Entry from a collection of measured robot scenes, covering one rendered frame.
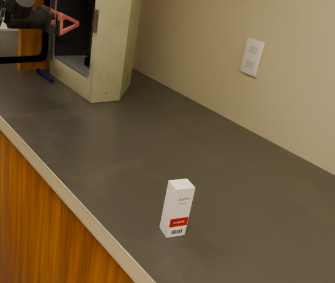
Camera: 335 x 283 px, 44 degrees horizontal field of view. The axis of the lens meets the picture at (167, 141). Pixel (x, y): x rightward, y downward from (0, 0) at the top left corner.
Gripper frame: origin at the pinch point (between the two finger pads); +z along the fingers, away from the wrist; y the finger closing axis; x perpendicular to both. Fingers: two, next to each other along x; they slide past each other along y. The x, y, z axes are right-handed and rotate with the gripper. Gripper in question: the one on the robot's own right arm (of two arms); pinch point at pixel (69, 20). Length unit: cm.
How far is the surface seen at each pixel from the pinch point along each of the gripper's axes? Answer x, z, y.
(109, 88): 19.0, 8.7, -13.9
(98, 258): 36, -24, -68
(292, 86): 7, 46, -57
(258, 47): -1, 45, -41
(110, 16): -4.2, 6.3, -14.2
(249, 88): 13, 46, -41
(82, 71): 15.9, 3.5, -4.4
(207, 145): 24, 19, -52
